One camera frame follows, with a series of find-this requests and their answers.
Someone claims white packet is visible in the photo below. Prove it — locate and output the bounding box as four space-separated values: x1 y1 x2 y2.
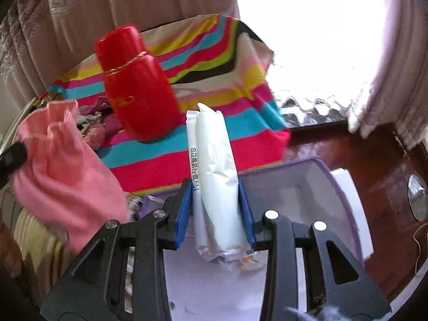
186 103 250 262

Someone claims pink plush cloth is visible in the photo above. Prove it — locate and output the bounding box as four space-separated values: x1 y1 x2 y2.
12 100 128 254

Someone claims magenta fuzzy cloth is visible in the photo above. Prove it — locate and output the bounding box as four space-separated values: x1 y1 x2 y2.
77 96 122 139

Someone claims purple white storage box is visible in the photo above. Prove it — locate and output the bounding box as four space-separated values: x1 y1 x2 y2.
133 158 390 320

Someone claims red thermos flask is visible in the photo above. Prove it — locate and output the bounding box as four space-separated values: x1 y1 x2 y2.
95 25 181 143

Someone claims beige curtain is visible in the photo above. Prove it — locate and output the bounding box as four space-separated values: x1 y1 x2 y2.
1 0 239 112

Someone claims striped colourful table cloth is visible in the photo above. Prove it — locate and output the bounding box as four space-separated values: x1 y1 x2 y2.
46 14 291 197

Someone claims white cable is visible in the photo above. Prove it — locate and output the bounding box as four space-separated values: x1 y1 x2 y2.
413 221 428 278

